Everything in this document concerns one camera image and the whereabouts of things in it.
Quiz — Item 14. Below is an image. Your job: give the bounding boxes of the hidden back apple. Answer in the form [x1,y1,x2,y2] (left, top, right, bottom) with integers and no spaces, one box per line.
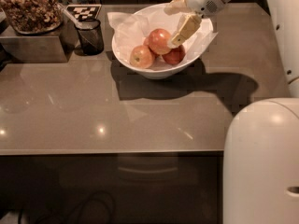
[143,36,149,46]

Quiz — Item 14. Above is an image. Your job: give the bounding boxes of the black white marker tag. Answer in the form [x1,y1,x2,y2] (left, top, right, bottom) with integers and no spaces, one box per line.
[66,4,101,20]

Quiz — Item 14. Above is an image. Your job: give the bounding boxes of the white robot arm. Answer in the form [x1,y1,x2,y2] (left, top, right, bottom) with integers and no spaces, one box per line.
[165,0,299,224]

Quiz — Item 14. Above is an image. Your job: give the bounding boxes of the dark metal box stand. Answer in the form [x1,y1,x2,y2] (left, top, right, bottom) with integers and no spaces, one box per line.
[0,21,78,63]

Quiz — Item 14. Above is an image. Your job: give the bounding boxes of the red yellow apple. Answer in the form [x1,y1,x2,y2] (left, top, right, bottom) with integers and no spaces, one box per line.
[149,28,171,55]

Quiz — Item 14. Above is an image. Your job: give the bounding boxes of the white ceramic bowl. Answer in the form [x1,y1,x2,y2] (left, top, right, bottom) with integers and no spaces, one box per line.
[111,2,215,80]

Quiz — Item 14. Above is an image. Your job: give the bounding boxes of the drawer handle under table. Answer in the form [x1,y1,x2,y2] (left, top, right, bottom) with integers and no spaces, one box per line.
[118,167,178,175]

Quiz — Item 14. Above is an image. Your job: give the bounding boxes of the white utensil in cup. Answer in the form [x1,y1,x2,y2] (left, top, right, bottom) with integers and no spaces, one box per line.
[57,3,84,29]

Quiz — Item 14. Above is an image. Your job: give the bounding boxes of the black mesh cup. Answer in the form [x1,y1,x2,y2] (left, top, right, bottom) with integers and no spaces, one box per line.
[76,19,104,55]

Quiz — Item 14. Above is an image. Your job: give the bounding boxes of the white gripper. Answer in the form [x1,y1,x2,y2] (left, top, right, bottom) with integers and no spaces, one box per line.
[164,0,224,49]

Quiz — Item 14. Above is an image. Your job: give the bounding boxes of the front left apple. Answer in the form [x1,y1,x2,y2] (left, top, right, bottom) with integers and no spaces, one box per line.
[130,45,155,69]

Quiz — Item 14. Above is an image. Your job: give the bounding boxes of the glass jar of nuts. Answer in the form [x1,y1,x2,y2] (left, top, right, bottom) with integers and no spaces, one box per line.
[0,0,63,35]

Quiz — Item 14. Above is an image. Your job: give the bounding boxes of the right red apple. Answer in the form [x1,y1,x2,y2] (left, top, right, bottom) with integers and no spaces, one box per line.
[163,45,185,65]

